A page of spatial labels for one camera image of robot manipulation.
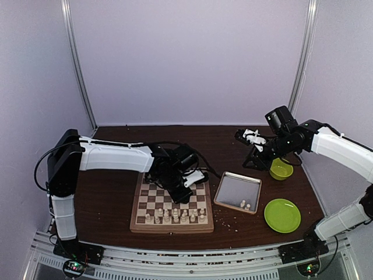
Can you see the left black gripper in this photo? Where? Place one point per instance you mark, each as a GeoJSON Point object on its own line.
{"type": "Point", "coordinates": [183, 198]}

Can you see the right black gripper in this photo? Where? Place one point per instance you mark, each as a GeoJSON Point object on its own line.
{"type": "Point", "coordinates": [262, 164]}

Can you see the white chess piece five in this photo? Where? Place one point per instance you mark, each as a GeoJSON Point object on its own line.
{"type": "Point", "coordinates": [176, 218]}

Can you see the white chess piece three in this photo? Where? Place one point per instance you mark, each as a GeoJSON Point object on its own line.
{"type": "Point", "coordinates": [184, 216]}

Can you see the white chess piece seven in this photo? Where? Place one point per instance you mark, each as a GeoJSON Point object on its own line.
{"type": "Point", "coordinates": [193, 215]}

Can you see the white chess piece one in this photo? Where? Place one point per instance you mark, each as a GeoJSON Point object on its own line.
{"type": "Point", "coordinates": [166, 217]}

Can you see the white chess piece four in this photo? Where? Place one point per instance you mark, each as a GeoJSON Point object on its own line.
{"type": "Point", "coordinates": [201, 217]}

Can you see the metal tray with wood rim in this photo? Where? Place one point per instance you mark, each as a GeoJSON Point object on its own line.
{"type": "Point", "coordinates": [233, 188]}

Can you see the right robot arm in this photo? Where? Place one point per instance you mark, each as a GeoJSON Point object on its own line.
{"type": "Point", "coordinates": [322, 139]}

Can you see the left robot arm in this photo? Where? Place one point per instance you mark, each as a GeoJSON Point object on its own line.
{"type": "Point", "coordinates": [170, 169]}

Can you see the wooden chess board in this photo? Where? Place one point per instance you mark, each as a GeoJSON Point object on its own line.
{"type": "Point", "coordinates": [149, 198]}

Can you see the white pieces pile in tray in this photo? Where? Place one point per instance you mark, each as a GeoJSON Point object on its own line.
{"type": "Point", "coordinates": [245, 206]}

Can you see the small green bowl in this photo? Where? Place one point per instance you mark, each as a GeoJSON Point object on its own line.
{"type": "Point", "coordinates": [281, 169]}

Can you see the green plate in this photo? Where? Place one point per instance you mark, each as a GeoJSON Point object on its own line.
{"type": "Point", "coordinates": [282, 215]}

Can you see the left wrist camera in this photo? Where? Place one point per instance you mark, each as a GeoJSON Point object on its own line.
{"type": "Point", "coordinates": [195, 177]}

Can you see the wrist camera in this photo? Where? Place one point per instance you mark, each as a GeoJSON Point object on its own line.
{"type": "Point", "coordinates": [195, 177]}
{"type": "Point", "coordinates": [250, 137]}

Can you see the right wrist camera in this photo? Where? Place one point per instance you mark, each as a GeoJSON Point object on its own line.
{"type": "Point", "coordinates": [250, 137]}

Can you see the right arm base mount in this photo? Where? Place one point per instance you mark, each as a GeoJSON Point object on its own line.
{"type": "Point", "coordinates": [311, 247]}

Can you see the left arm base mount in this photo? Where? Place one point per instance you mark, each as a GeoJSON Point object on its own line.
{"type": "Point", "coordinates": [78, 253]}

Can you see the right aluminium corner post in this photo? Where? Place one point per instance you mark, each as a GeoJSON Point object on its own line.
{"type": "Point", "coordinates": [305, 54]}

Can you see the aluminium corner post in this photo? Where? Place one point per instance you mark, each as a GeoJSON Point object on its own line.
{"type": "Point", "coordinates": [66, 12]}
{"type": "Point", "coordinates": [305, 54]}

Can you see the aluminium front rail frame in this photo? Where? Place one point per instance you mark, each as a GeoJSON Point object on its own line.
{"type": "Point", "coordinates": [262, 262]}

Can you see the left aluminium corner post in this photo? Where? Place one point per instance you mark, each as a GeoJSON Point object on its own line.
{"type": "Point", "coordinates": [66, 12]}

